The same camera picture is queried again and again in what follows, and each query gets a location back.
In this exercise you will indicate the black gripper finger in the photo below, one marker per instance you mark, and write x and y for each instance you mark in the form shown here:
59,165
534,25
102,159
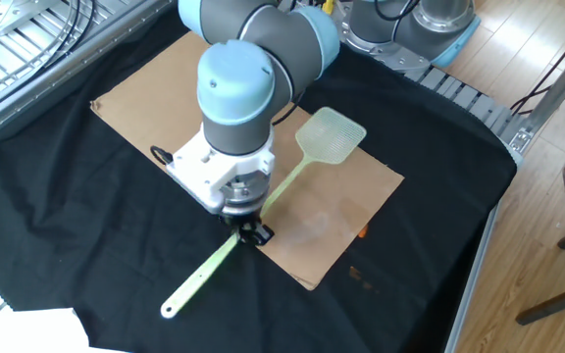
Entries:
245,234
263,234

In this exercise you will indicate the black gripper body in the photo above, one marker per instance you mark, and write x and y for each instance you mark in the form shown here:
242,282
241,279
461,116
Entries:
241,219

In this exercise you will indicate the pale green plastic flyswatter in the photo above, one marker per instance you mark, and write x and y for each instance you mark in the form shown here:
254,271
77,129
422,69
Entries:
331,135

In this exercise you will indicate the brown cardboard sheet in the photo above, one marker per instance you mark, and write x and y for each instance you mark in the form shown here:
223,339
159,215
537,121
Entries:
322,206

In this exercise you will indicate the small orange scrap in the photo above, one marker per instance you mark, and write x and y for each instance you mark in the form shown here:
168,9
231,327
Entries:
362,231

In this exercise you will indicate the black table cloth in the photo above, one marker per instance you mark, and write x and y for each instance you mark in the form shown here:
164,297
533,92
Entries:
91,235

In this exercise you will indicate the small yellow clamp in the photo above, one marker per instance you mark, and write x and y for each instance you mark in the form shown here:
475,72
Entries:
328,6

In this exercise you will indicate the white paper stack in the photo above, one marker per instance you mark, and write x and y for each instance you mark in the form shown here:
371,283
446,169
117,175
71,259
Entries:
22,331

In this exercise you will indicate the aluminium frame beam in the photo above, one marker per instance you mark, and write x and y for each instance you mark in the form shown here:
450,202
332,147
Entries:
42,93

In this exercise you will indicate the grey metal frame post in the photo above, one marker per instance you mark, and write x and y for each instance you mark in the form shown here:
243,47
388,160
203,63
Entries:
557,90

